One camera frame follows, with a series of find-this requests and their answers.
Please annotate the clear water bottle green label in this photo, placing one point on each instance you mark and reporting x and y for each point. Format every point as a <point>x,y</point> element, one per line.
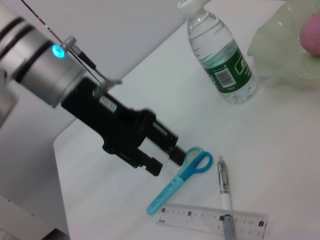
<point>220,57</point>

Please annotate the white grey ballpoint pen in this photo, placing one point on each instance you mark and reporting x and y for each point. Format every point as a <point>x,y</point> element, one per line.
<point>226,197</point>

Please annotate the pink peach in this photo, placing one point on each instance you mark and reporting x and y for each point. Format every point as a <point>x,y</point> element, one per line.
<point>311,35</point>

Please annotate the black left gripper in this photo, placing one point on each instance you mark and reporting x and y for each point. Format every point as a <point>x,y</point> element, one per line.
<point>120,130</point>

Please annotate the blue capped scissors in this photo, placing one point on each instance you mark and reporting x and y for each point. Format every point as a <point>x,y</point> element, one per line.
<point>185,172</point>

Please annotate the green glass fruit plate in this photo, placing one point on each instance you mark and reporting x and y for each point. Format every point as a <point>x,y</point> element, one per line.
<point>280,50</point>

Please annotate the transparent plastic ruler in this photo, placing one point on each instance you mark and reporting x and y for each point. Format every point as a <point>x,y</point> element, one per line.
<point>200,217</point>

